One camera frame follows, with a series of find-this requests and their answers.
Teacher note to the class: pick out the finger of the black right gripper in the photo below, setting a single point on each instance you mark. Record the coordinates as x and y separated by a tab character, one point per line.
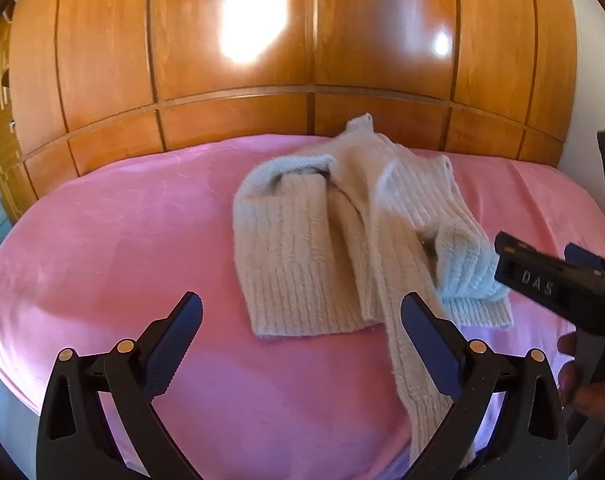
582	257
570	291

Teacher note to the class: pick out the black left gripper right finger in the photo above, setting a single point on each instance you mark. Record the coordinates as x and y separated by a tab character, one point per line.
505	421

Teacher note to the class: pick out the person's right hand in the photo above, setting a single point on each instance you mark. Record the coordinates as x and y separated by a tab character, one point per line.
588	400

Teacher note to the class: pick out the pink bed cover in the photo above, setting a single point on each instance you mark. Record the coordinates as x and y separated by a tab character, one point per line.
101	257

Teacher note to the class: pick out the cream knitted sweater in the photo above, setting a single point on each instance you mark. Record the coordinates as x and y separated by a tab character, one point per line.
330	240

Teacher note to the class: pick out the glossy wooden headboard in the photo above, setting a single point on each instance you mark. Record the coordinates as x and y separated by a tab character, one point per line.
84	83

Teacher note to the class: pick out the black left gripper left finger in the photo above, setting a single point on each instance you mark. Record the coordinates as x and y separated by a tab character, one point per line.
74	439

